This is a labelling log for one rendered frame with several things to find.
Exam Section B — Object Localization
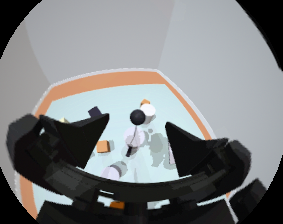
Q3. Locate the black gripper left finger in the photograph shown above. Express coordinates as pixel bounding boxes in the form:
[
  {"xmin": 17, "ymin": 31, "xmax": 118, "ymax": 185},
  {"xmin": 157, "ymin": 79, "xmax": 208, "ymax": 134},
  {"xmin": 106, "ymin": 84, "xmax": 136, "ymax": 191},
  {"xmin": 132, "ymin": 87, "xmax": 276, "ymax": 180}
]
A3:
[{"xmin": 39, "ymin": 113, "xmax": 109, "ymax": 169}]

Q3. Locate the orange block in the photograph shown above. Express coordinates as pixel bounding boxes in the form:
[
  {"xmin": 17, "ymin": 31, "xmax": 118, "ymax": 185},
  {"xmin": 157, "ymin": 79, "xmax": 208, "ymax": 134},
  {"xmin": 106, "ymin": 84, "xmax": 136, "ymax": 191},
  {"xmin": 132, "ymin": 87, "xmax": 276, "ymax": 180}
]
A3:
[
  {"xmin": 96, "ymin": 140, "xmax": 110, "ymax": 153},
  {"xmin": 140, "ymin": 99, "xmax": 150, "ymax": 108}
]

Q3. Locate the glass french press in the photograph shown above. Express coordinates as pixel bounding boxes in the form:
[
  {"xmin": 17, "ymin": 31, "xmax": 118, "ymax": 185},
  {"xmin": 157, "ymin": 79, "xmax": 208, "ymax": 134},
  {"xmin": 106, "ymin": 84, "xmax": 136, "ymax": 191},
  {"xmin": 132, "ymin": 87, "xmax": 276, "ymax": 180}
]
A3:
[{"xmin": 124, "ymin": 109, "xmax": 146, "ymax": 157}]

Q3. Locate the cream rectangular block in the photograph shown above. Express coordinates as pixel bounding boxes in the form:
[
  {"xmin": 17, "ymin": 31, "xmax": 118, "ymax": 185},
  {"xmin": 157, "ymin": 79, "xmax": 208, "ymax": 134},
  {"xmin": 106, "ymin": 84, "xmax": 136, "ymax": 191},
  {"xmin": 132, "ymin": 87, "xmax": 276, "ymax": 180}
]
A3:
[{"xmin": 60, "ymin": 117, "xmax": 69, "ymax": 124}]

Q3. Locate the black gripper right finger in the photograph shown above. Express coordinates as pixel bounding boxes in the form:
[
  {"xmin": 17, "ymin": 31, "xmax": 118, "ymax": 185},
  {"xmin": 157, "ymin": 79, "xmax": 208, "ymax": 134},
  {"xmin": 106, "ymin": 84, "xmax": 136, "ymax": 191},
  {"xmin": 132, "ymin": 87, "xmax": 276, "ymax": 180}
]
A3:
[{"xmin": 165, "ymin": 121, "xmax": 229, "ymax": 177}]

